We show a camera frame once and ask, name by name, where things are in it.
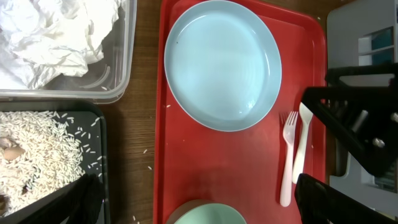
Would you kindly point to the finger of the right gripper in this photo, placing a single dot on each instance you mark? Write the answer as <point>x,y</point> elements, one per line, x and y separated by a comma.
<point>362,118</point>

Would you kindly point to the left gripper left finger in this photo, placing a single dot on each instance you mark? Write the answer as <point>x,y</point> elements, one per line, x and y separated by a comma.
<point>81,204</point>

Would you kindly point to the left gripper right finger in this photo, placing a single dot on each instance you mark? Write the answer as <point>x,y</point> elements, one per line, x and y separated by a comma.
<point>319,203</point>

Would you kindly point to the rice and food scraps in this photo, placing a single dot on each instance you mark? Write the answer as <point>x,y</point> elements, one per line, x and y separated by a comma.
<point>38,156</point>

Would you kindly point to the light blue plate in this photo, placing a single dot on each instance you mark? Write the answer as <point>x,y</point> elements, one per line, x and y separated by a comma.
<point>223,65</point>

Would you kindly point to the white napkin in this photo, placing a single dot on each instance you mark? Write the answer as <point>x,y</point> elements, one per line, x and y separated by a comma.
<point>43,39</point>

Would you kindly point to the black waste tray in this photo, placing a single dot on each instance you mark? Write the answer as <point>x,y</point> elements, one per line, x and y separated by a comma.
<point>91,119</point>

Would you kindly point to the white plastic spoon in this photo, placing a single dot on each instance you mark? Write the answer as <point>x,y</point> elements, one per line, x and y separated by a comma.
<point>306,117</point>

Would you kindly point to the white plastic fork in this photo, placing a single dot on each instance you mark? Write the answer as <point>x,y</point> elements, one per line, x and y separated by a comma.
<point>288,134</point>

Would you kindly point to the red serving tray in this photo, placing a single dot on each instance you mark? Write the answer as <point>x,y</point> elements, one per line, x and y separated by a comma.
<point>242,169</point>

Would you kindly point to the green bowl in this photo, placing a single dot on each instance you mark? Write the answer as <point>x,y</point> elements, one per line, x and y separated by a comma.
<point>205,212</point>

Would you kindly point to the clear plastic bin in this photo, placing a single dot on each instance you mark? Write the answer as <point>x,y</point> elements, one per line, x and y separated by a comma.
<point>107,79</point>

